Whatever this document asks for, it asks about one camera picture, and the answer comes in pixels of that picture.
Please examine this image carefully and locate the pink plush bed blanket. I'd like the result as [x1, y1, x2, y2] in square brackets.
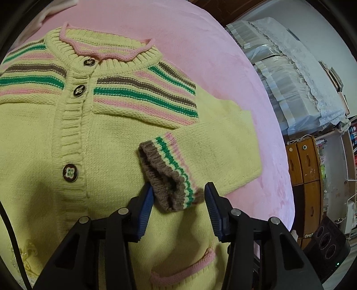
[11, 0, 297, 232]

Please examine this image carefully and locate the yellow knitted child cardigan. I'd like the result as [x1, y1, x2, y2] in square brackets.
[1, 24, 262, 289]

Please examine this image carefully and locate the cream lace covered furniture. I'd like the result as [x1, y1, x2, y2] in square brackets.
[226, 18, 350, 138]

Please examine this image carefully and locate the black camera box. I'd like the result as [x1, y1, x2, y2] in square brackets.
[303, 216, 350, 283]

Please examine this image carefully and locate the wooden drawer cabinet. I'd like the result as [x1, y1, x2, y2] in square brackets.
[286, 136, 322, 249]

